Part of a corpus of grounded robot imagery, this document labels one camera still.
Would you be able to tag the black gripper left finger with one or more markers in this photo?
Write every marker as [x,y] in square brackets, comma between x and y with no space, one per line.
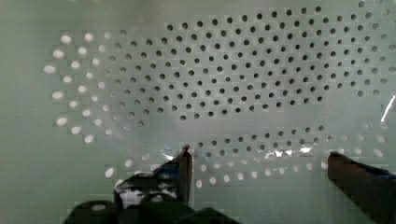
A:
[173,178]

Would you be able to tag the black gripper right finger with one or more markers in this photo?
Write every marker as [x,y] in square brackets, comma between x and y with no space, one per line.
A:
[372,189]

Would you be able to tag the mint green plastic strainer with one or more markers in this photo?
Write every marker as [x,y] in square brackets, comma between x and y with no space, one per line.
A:
[260,92]

